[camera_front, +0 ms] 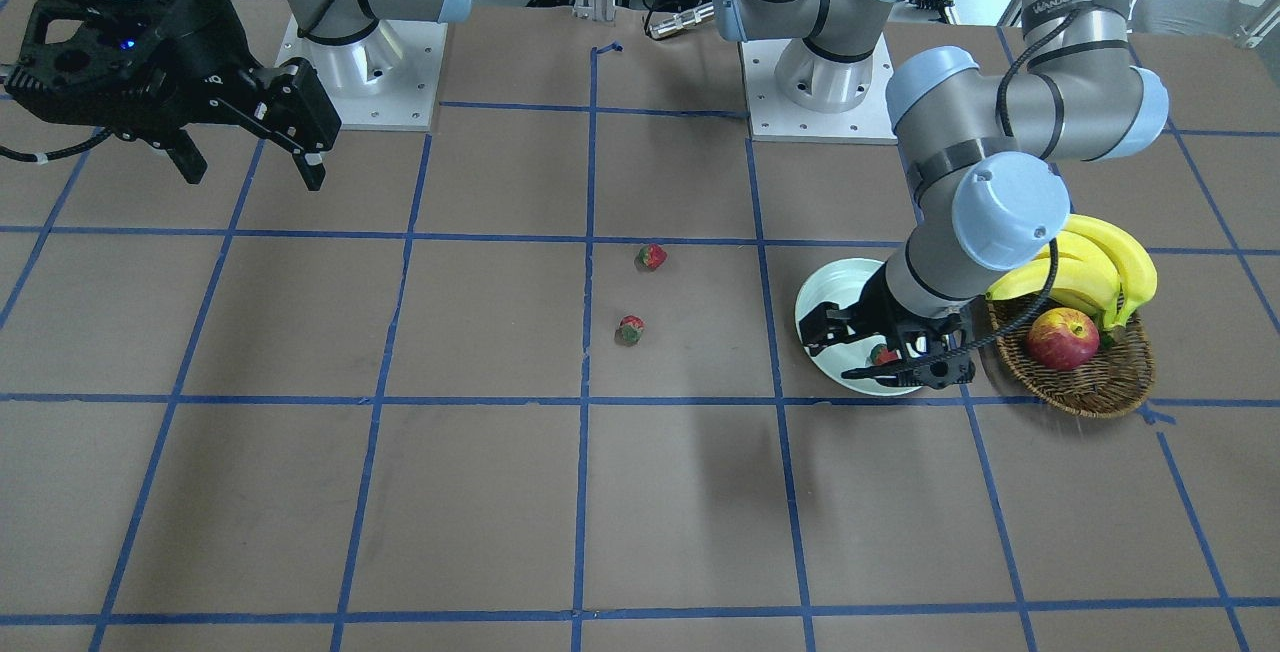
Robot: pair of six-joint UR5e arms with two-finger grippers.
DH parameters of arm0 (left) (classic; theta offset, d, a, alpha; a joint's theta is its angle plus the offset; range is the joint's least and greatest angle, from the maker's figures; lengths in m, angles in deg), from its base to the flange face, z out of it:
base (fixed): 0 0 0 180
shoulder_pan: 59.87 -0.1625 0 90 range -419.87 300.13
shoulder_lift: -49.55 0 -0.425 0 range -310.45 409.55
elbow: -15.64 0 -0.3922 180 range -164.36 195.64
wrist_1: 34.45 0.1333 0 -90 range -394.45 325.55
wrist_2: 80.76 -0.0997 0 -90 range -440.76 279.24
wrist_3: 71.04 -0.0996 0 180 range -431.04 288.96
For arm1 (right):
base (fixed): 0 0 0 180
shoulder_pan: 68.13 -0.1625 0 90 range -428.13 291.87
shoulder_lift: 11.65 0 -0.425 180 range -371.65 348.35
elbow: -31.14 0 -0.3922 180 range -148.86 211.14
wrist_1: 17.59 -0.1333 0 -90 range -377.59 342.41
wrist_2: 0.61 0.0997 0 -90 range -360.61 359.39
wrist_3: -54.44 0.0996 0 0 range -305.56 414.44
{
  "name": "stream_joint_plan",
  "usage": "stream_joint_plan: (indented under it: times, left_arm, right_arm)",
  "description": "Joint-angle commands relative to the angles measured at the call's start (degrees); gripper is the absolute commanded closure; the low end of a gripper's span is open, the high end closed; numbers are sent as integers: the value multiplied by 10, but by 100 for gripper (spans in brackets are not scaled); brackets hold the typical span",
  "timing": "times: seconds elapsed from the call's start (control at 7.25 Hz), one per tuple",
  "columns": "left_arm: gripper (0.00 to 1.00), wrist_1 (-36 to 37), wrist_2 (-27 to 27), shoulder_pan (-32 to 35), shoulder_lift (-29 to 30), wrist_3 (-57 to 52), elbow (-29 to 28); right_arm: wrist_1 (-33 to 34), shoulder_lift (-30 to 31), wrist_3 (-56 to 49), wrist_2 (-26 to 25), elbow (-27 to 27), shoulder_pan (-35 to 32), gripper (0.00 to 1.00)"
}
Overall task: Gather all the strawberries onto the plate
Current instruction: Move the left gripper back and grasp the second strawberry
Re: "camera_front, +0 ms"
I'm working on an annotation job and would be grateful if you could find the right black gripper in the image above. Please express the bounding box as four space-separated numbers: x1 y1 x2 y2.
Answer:
5 0 340 192

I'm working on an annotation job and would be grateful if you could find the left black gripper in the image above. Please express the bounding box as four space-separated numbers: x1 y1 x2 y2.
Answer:
797 268 977 388

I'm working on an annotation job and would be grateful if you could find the strawberry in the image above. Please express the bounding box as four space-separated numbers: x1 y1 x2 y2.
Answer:
635 242 668 272
867 343 901 366
614 315 646 347

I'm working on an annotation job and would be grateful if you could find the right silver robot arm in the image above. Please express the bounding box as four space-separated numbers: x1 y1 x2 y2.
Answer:
3 0 472 191

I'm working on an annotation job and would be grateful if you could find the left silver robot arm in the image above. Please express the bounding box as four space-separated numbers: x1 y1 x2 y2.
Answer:
712 0 1169 389

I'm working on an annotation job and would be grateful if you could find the light green plate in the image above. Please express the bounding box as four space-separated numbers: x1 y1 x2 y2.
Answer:
794 257 920 397

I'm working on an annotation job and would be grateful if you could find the red apple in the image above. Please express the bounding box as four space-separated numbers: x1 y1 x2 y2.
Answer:
1024 307 1101 371

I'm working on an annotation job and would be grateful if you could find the yellow banana bunch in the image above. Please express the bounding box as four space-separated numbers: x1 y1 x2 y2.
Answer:
1050 214 1158 332

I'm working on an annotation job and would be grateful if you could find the wicker basket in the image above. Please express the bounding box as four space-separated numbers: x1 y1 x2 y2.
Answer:
986 295 1155 418

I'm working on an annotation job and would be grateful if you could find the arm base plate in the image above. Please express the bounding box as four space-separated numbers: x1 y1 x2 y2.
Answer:
739 36 897 145
276 18 451 132

